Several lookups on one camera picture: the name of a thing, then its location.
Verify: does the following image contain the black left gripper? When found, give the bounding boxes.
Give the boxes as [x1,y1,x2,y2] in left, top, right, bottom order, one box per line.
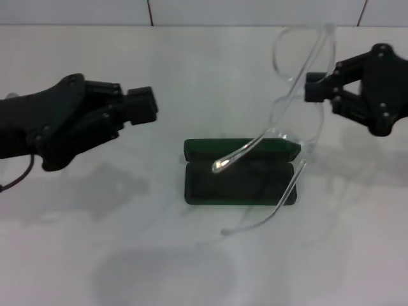
[0,73,129,172]

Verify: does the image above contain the green glasses case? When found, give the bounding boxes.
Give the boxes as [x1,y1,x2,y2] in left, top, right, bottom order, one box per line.
[183,137,302,207]

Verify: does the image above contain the clear white glasses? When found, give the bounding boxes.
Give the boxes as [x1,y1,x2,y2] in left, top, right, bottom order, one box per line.
[211,22,338,238]

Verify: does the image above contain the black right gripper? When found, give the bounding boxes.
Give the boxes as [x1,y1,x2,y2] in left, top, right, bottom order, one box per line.
[304,42,408,138]

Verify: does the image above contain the left gripper grey cable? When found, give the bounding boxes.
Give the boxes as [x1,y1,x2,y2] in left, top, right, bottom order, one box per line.
[0,154,36,193]

